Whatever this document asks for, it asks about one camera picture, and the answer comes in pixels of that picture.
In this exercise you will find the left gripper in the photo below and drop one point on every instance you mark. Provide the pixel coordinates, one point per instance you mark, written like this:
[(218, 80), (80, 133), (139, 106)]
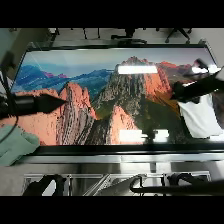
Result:
[(26, 104)]

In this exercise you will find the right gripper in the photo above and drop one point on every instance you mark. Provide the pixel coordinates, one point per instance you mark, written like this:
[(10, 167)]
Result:
[(182, 92)]

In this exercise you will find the white garment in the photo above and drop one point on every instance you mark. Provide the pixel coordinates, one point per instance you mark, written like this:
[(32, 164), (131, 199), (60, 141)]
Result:
[(200, 116)]

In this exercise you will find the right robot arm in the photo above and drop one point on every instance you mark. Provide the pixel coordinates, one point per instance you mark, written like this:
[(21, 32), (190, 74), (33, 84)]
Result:
[(208, 85)]

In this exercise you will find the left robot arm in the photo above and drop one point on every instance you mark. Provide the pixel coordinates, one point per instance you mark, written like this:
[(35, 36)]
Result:
[(6, 106)]

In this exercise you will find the pale green garment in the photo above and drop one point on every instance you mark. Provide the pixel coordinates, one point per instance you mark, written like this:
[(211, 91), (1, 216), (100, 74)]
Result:
[(15, 145)]

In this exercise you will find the silver frame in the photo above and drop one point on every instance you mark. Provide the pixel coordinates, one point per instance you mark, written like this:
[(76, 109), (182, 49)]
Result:
[(110, 166)]

